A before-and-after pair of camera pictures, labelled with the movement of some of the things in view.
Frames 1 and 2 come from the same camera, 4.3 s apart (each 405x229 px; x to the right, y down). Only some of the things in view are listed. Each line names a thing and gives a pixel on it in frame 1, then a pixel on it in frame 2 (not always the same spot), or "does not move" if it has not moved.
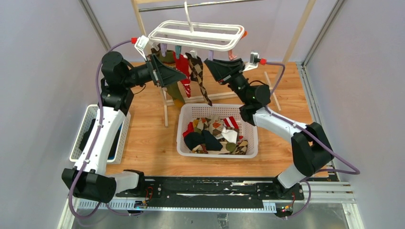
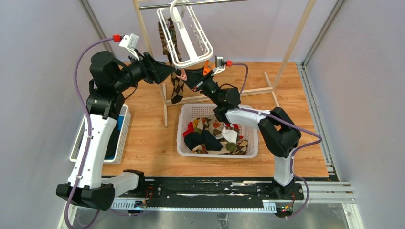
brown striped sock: x=154 y=51 → x=176 y=53
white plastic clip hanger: x=217 y=36 → x=185 y=39
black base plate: x=213 y=190 does not move
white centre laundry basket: x=188 y=112 does not move
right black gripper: x=223 y=71 → x=195 y=78
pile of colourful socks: x=213 y=135 does not move
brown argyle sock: x=196 y=75 → x=178 y=87
